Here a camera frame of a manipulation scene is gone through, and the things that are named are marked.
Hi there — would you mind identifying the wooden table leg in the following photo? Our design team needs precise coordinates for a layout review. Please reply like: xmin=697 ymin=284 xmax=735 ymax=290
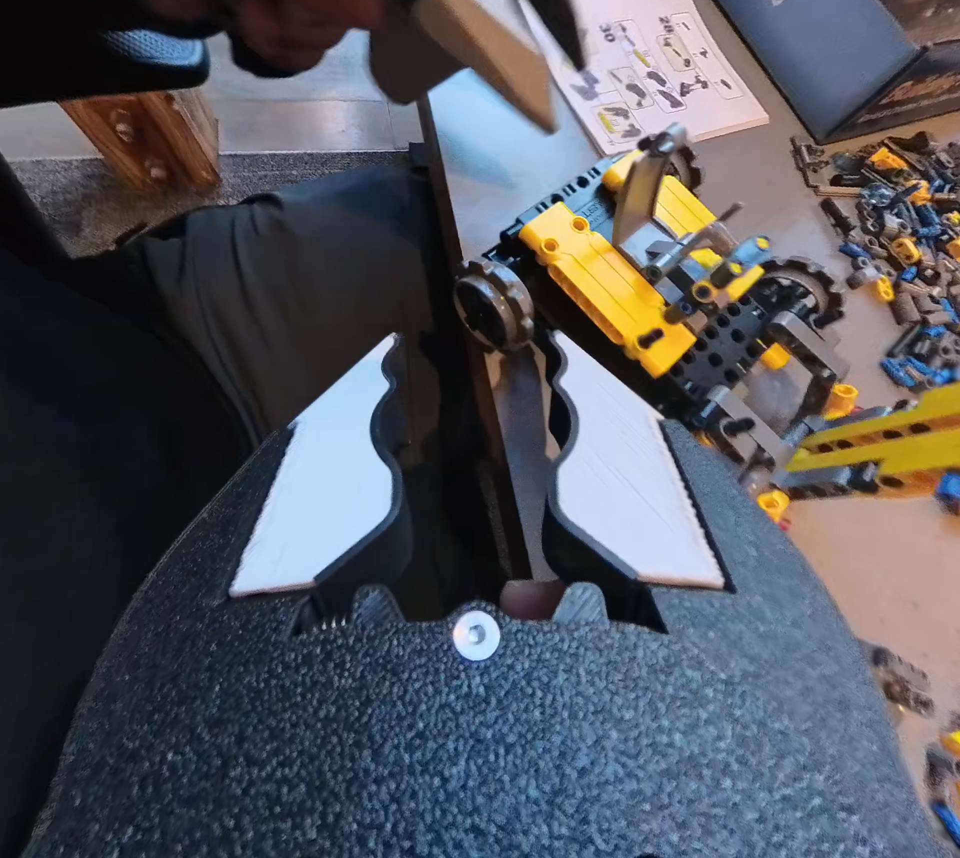
xmin=60 ymin=89 xmax=222 ymax=192

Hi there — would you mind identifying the yellow black toy brick vehicle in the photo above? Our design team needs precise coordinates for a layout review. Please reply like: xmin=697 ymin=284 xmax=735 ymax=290
xmin=452 ymin=123 xmax=960 ymax=522

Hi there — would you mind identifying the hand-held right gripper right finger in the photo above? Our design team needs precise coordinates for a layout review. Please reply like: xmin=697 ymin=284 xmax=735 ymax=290
xmin=542 ymin=329 xmax=729 ymax=597

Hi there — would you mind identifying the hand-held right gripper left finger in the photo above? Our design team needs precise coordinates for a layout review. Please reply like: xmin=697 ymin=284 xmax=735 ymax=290
xmin=227 ymin=333 xmax=415 ymax=600

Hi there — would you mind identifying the person's grey trouser leg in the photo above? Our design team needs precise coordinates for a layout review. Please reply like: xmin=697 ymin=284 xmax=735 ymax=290
xmin=135 ymin=168 xmax=451 ymax=439

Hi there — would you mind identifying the pile of toy brick pieces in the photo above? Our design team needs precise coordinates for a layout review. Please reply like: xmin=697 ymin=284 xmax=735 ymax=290
xmin=791 ymin=130 xmax=960 ymax=848

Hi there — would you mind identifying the dark blue cardboard box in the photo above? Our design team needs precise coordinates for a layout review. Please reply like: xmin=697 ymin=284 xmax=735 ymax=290
xmin=641 ymin=0 xmax=960 ymax=147

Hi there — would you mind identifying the white instruction booklet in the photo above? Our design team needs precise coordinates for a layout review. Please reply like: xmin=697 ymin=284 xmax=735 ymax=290
xmin=517 ymin=0 xmax=770 ymax=158

